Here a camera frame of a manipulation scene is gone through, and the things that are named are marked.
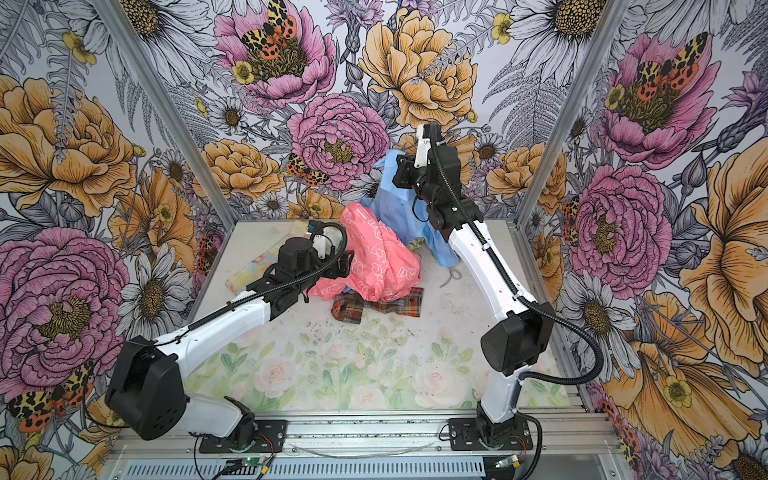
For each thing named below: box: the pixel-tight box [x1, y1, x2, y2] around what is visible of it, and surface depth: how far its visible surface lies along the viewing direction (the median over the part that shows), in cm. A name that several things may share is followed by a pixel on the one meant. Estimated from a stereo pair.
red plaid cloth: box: [331, 287, 424, 324], surface depth 98 cm
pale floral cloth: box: [225, 221, 311, 295], surface depth 106 cm
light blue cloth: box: [360, 149, 459, 268], surface depth 90 cm
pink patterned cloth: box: [308, 202, 422, 302], surface depth 90 cm
